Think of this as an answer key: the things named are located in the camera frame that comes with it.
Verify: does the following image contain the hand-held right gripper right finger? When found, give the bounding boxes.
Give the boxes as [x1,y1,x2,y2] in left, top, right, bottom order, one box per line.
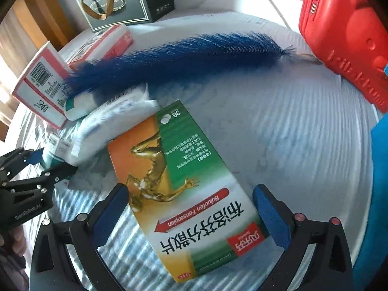
[252,184,354,291]

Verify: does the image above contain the small white barcode box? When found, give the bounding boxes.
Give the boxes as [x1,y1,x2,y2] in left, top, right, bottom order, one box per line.
[42,133,75,170]

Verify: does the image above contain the orange green medicine box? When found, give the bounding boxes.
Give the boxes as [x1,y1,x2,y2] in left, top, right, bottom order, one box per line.
[107,99,271,284]

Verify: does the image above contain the person's blue clothing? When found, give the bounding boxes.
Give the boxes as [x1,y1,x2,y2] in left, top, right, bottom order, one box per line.
[352,64,388,283]

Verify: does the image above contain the yellow wooden board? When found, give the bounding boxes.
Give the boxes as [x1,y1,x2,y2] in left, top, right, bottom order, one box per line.
[18,0,78,53]

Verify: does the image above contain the teal white tube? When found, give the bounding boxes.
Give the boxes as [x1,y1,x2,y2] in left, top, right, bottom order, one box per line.
[65,83,150,121]

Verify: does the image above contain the white soft packet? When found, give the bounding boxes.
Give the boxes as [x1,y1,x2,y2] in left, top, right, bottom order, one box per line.
[65,96,161,165]

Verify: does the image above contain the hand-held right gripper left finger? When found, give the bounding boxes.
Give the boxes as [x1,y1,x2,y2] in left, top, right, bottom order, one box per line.
[31,183,130,291]

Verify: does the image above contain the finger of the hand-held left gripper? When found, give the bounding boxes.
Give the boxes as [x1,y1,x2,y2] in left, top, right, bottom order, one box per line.
[8,163,78,194]
[0,147,43,186]

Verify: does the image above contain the person's left hand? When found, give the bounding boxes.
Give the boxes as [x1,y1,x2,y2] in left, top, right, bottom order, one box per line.
[0,227,27,254]

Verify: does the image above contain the red plastic case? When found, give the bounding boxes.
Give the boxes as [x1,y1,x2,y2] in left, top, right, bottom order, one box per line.
[298,0,388,113]

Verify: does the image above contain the blue feather duster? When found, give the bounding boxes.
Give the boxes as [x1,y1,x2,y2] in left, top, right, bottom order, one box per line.
[65,32,322,98]

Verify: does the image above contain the pink tissue pack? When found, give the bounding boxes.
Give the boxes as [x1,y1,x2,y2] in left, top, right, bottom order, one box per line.
[11,40,74,129]
[59,24,134,71]

